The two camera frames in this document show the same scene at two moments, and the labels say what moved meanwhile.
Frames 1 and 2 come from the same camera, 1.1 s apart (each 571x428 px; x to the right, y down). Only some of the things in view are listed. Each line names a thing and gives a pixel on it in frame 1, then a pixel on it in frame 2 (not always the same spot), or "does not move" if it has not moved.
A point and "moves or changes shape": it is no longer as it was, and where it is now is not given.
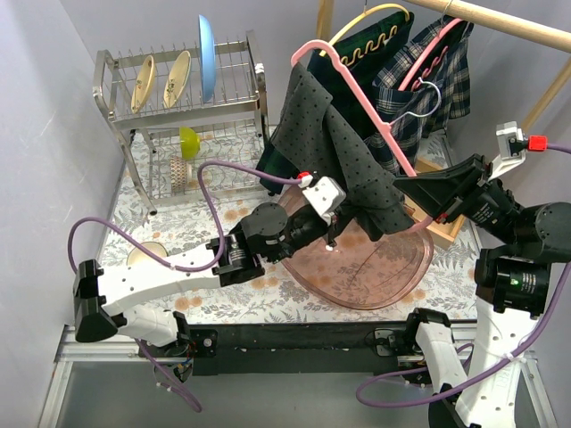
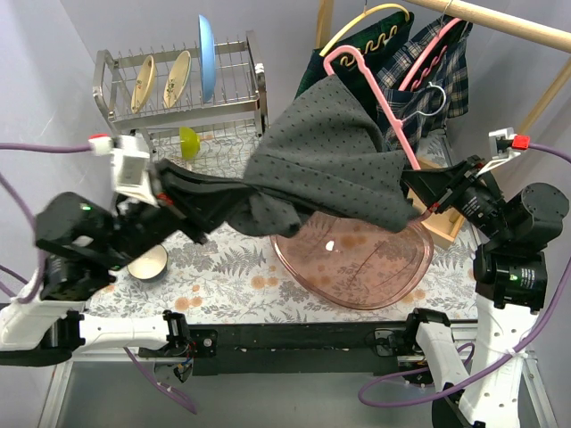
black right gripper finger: (444, 180) does not move
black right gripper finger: (434, 195) does not move
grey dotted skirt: (320, 136) moves or changes shape
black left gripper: (333, 221) → (167, 190)
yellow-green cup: (190, 143) does not move
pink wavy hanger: (423, 54) does not move
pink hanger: (367, 102) → (396, 123)
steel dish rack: (189, 117) does not move
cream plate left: (144, 86) does not move
